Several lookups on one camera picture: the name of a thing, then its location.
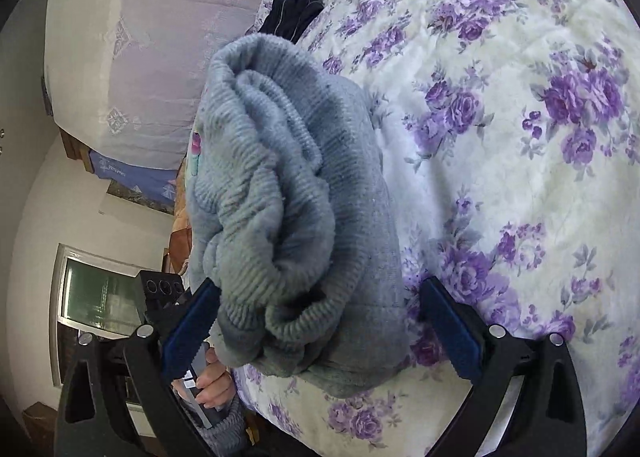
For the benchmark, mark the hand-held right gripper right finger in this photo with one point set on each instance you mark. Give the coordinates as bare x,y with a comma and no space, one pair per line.
450,332

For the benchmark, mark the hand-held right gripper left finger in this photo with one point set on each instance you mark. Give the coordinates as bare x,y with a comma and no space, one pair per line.
192,327

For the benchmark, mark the grey sweatshirt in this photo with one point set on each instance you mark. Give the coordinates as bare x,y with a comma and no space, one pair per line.
300,187

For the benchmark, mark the person's left forearm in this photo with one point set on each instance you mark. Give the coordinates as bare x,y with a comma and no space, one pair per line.
227,432

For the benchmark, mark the person's left hand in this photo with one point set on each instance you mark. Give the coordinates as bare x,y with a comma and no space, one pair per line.
217,382

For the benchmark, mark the brown patterned bed board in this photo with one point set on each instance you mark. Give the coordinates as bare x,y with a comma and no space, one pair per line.
179,242

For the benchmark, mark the white framed window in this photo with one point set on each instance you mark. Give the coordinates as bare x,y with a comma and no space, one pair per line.
95,297

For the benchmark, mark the blue cloth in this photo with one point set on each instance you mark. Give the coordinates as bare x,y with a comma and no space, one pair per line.
130,174

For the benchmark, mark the folded teal floral blanket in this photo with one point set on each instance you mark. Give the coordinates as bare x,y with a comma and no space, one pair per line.
192,157

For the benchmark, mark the purple floral bedspread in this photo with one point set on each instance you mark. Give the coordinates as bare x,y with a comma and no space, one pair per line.
500,187

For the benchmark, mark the brown wooden furniture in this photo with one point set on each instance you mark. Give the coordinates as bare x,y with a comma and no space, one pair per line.
40,419

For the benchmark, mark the black garment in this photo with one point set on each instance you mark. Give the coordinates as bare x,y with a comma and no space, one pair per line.
292,12

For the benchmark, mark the wooden bed frame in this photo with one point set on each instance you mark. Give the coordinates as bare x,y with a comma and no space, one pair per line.
75,147

